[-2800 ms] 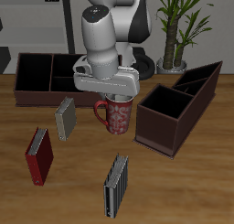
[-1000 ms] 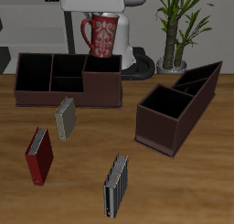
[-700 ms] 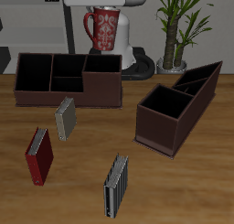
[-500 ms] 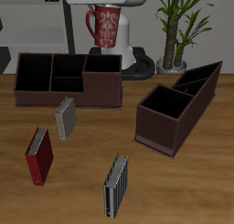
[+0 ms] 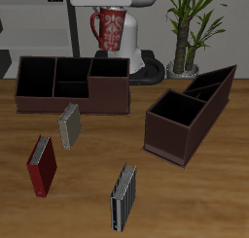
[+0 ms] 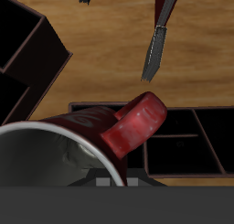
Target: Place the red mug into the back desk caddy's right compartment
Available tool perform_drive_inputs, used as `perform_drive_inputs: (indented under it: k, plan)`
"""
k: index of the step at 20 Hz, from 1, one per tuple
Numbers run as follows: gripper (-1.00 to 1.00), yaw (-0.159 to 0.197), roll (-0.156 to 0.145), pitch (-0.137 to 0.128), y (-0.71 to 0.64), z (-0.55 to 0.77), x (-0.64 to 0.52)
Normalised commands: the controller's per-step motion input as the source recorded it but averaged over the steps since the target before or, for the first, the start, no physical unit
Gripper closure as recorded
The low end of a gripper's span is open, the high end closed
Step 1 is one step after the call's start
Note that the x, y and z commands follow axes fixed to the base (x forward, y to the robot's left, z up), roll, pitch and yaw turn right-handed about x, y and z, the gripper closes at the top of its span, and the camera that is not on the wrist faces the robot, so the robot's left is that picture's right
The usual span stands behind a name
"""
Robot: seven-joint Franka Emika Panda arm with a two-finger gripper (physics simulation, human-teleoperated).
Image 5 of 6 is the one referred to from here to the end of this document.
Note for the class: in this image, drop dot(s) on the red patterned mug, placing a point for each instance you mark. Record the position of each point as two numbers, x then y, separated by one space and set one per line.
112 29

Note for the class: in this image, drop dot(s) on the black striped book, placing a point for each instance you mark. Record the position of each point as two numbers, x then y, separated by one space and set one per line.
124 196

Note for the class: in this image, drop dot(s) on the red book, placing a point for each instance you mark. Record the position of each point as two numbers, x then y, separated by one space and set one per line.
43 170

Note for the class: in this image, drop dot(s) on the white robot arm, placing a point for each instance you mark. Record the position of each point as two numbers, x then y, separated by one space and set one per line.
132 38

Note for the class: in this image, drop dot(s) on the white shelf unit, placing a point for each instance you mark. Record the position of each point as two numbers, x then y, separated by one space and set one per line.
35 25

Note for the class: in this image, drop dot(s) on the green pot plant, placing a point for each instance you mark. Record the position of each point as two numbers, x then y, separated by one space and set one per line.
182 38

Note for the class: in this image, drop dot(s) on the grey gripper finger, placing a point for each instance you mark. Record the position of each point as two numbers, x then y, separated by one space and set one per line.
95 9

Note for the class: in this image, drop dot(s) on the grey book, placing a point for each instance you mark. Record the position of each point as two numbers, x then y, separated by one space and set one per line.
71 127

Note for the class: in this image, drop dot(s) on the dark brown desk caddy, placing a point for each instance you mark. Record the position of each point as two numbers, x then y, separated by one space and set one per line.
168 135
108 93

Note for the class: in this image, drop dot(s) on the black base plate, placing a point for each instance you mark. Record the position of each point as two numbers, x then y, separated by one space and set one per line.
152 72

